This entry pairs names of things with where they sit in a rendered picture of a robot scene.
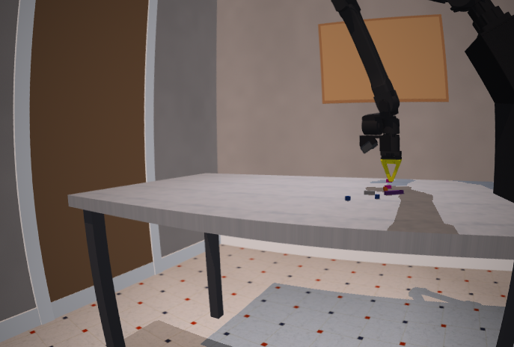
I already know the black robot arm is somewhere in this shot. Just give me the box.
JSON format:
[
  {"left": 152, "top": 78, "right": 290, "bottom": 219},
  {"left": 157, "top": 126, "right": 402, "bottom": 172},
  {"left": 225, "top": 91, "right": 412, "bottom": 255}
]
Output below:
[{"left": 331, "top": 0, "right": 511, "bottom": 153}]

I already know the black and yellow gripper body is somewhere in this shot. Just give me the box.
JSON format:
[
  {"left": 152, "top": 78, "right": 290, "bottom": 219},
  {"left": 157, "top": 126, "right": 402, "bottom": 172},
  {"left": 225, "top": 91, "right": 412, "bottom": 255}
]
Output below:
[{"left": 380, "top": 135, "right": 402, "bottom": 160}]

